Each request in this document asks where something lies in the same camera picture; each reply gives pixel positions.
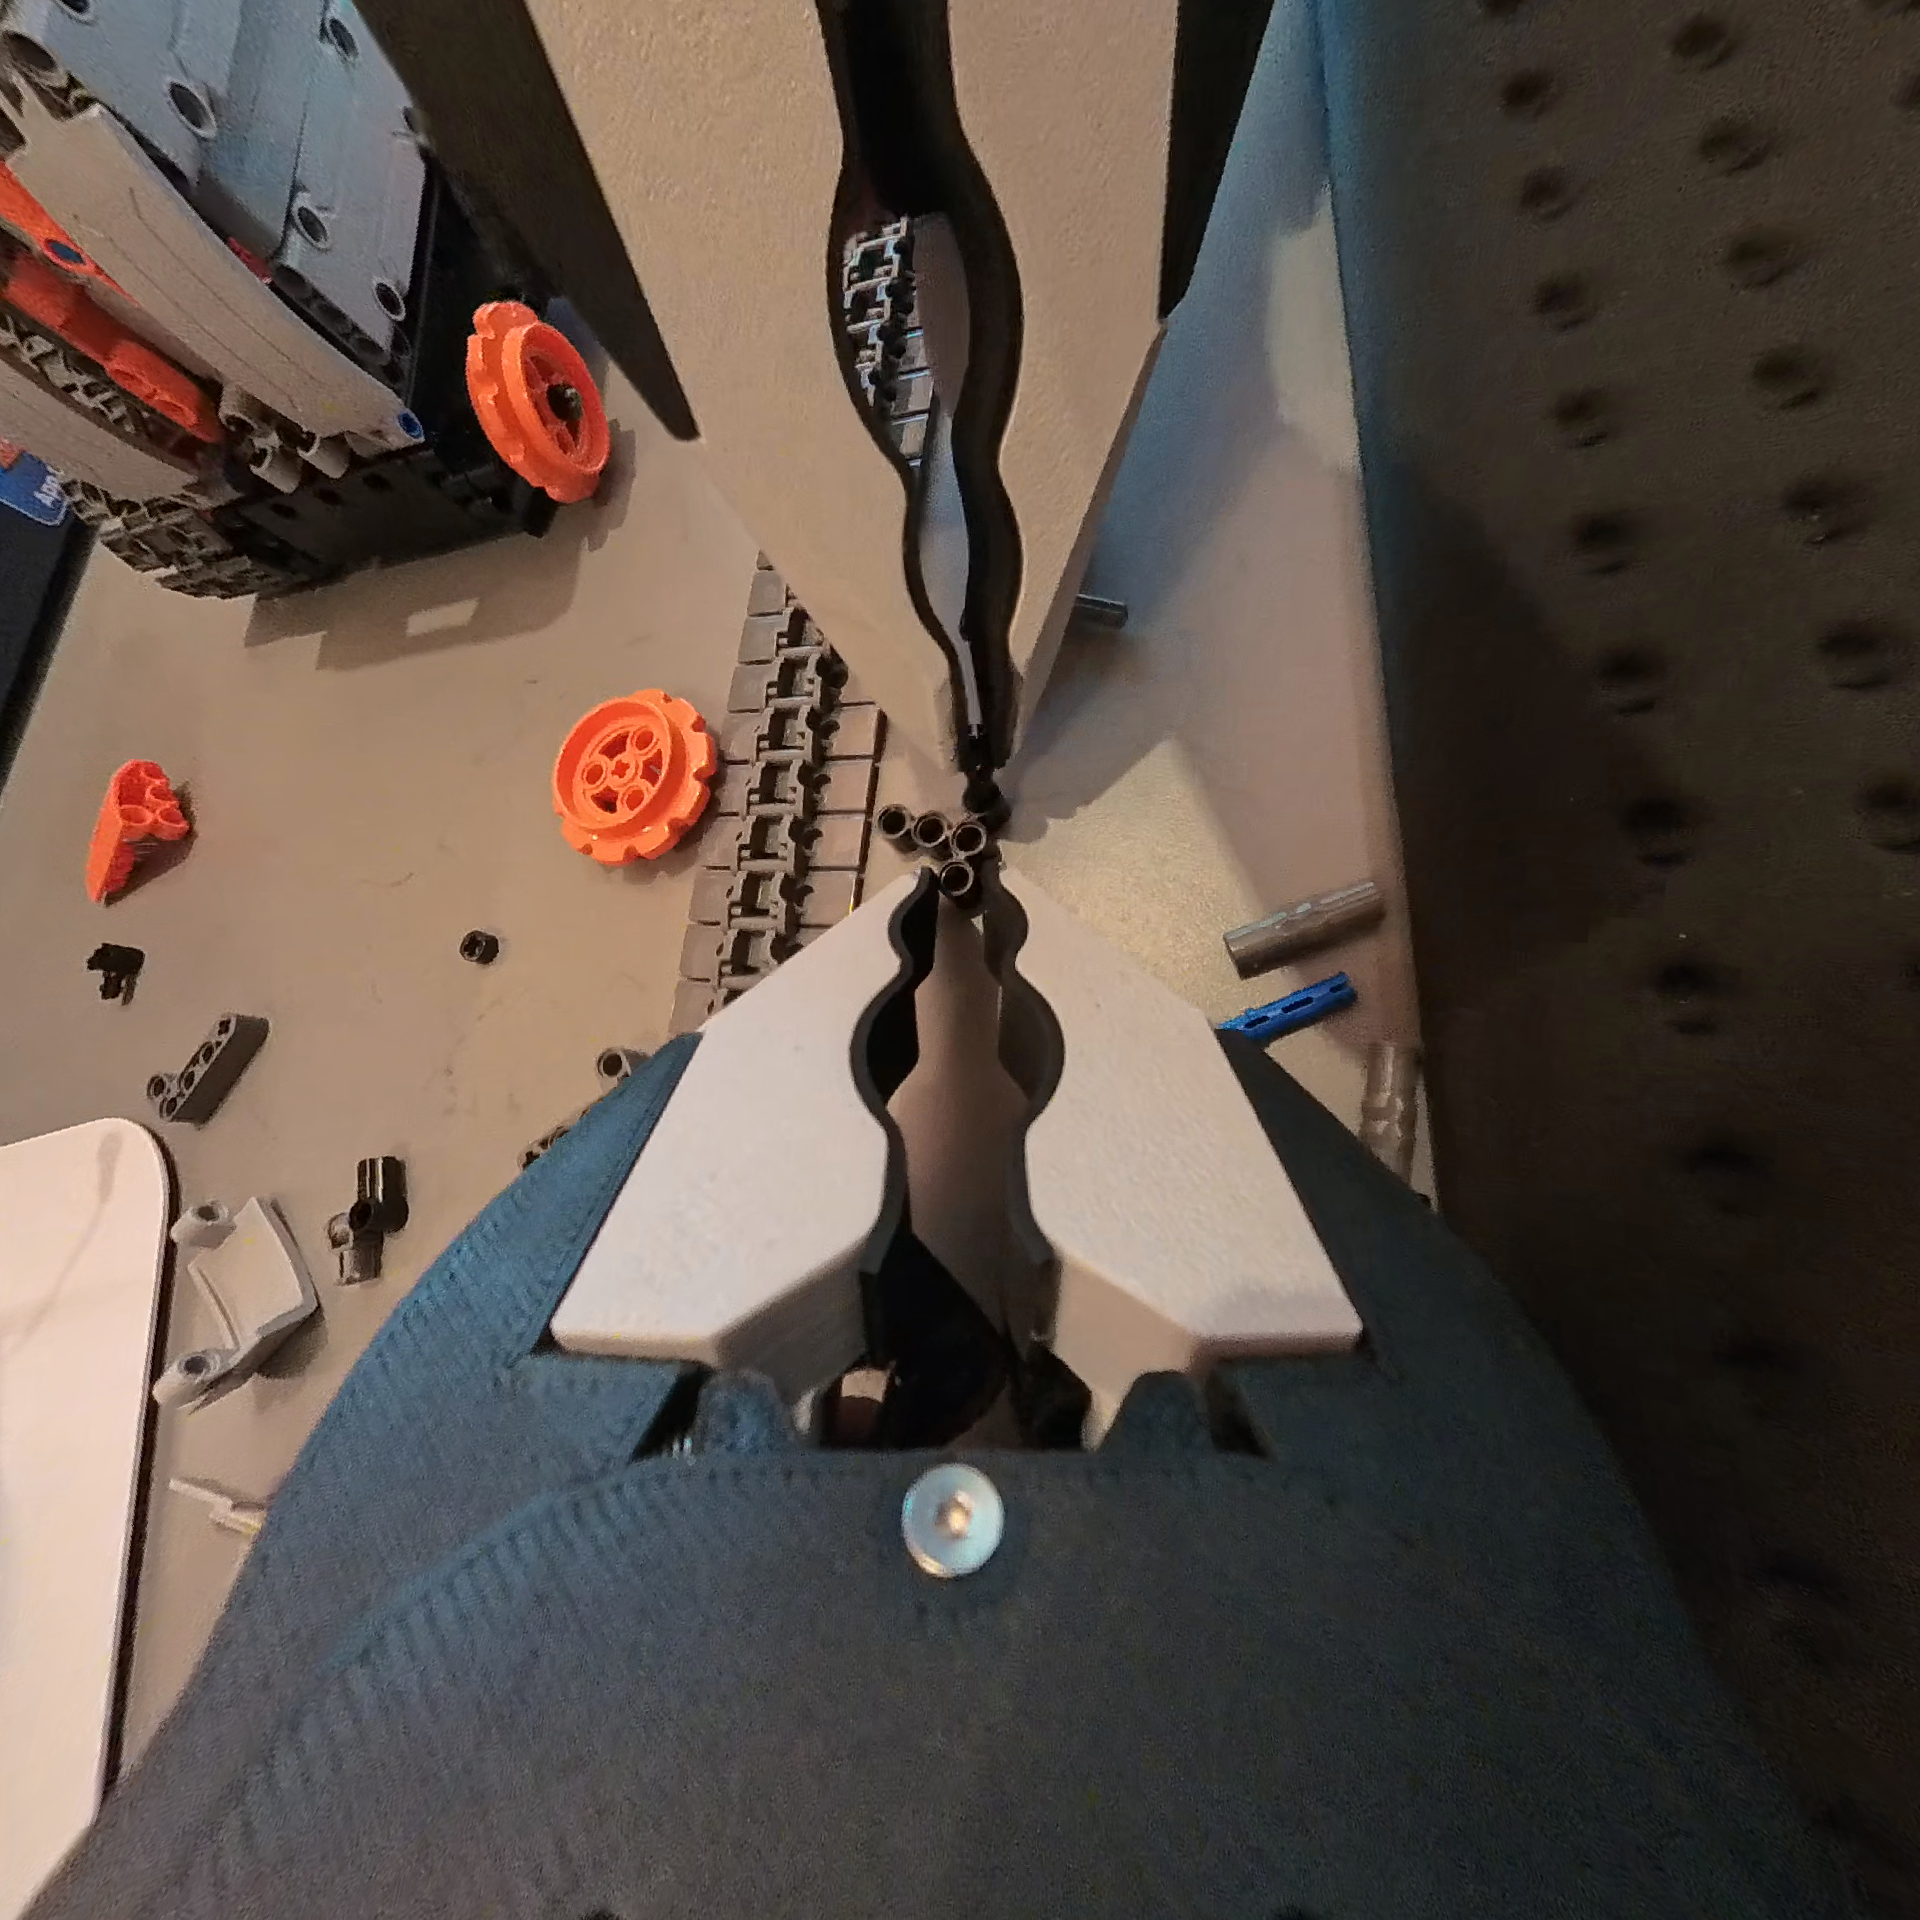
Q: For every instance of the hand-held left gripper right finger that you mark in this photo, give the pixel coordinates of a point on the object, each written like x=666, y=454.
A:
x=1188, y=1201

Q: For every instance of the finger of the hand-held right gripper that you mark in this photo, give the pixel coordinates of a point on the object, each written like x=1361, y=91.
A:
x=1094, y=211
x=706, y=211

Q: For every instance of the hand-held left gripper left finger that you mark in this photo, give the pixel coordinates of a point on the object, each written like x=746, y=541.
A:
x=719, y=1201

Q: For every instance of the black holed connector piece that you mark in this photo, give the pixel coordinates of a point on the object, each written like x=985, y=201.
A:
x=948, y=850

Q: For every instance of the black pin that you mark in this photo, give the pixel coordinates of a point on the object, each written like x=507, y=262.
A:
x=985, y=787

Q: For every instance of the blue pin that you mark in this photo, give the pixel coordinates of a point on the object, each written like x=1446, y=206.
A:
x=1283, y=1008

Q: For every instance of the light grey pin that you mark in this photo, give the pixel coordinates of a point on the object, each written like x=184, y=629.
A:
x=1386, y=1105

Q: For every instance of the grey axle tube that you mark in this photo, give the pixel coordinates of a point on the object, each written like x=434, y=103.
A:
x=1303, y=926

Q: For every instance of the grey toy robot vehicle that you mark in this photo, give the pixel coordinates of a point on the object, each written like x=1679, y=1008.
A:
x=181, y=181

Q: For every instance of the black lever with grey axle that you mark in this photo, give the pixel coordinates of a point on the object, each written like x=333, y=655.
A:
x=1101, y=609

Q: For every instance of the orange gear wheel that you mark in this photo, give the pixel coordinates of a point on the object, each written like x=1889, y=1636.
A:
x=574, y=781

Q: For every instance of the grey curved panel piece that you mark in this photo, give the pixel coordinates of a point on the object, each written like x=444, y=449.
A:
x=277, y=1275

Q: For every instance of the dark grey angled beam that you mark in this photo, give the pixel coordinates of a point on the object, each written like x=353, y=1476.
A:
x=203, y=1074

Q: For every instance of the black dimpled mat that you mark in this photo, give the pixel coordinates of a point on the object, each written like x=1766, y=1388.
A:
x=1679, y=903

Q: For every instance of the small grey pin piece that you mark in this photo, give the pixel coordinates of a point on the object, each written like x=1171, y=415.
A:
x=216, y=1506

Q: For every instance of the small black clip piece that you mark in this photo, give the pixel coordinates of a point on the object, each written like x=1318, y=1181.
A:
x=114, y=972

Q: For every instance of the white book stand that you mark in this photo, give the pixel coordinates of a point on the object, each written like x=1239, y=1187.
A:
x=75, y=1441

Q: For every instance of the small orange connector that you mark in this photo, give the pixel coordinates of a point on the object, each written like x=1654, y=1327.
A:
x=136, y=835

